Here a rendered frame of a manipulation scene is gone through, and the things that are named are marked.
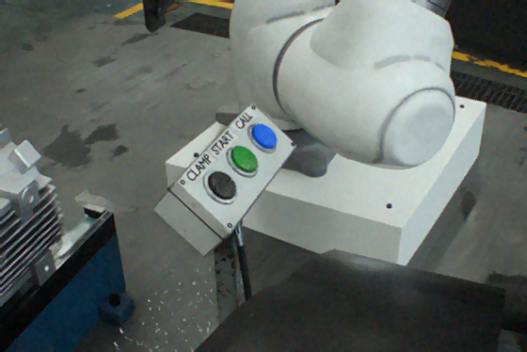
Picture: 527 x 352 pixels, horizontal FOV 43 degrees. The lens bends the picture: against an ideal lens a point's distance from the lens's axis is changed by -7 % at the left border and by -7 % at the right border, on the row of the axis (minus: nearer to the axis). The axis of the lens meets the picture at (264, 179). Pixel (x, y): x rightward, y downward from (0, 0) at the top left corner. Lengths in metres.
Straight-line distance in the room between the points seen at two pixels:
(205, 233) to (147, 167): 0.57
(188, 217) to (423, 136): 0.30
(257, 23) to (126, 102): 0.55
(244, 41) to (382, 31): 0.24
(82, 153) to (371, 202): 0.56
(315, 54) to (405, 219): 0.25
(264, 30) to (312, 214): 0.26
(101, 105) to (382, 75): 0.78
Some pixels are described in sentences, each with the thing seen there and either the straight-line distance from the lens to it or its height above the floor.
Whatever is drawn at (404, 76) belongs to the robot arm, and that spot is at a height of 1.11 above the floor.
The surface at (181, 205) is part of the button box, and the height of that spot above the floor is 1.06.
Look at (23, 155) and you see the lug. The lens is 0.72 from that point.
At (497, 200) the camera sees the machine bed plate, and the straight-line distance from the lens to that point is 1.17.
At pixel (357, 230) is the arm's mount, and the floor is 0.86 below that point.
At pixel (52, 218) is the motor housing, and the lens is 0.74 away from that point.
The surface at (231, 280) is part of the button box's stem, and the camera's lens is 0.79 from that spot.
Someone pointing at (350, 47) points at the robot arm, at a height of 1.13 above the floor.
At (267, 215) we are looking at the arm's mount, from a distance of 1.02.
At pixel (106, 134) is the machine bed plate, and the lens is 1.33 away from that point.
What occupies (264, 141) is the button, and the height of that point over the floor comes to 1.07.
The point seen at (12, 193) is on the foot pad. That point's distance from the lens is 0.69.
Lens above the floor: 1.43
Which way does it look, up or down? 33 degrees down
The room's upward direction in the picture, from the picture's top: 1 degrees counter-clockwise
